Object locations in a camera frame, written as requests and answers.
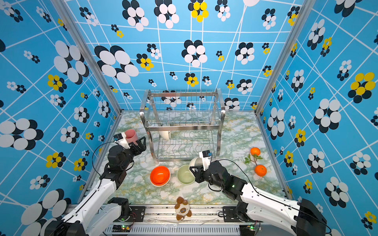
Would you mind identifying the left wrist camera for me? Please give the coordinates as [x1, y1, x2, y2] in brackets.
[113, 132, 130, 149]

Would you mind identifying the mandarin orange far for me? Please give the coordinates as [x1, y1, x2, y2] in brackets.
[250, 147, 261, 156]

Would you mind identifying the cream bowl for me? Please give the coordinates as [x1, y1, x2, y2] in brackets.
[189, 157, 203, 168]
[159, 131, 171, 140]

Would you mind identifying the aluminium front rail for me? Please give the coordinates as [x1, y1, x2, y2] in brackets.
[56, 203, 314, 236]

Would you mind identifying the brown white plush toy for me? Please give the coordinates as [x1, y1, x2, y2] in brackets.
[174, 197, 192, 221]

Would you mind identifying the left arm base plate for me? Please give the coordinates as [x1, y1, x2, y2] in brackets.
[117, 206, 146, 223]

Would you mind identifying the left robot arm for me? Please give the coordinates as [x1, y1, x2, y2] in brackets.
[42, 137, 146, 236]

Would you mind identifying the light green bowl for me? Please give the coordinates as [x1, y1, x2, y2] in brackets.
[177, 164, 195, 185]

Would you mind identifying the mandarin orange near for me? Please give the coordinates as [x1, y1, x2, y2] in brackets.
[255, 165, 267, 177]

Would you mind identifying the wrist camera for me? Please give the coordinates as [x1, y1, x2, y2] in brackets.
[199, 150, 212, 171]
[113, 132, 130, 149]

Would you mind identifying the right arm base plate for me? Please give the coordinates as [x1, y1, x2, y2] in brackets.
[220, 206, 258, 224]

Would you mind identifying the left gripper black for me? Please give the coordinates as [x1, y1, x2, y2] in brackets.
[122, 136, 146, 171]

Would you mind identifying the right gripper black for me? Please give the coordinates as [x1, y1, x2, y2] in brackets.
[189, 165, 225, 191]

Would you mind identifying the pink cup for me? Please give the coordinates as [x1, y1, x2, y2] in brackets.
[125, 129, 138, 144]

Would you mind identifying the green leaf sprig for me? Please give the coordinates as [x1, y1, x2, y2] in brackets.
[244, 154, 263, 166]

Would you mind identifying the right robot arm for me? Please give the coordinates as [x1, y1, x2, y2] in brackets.
[190, 161, 331, 236]

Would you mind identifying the steel two-tier dish rack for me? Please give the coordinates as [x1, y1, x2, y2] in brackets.
[139, 89, 226, 164]

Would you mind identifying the orange bowl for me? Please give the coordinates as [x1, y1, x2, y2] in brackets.
[150, 166, 171, 187]

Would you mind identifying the mandarin orange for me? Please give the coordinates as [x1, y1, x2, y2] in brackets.
[250, 147, 261, 156]
[255, 165, 267, 177]

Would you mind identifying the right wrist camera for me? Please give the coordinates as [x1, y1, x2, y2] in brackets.
[199, 150, 212, 171]

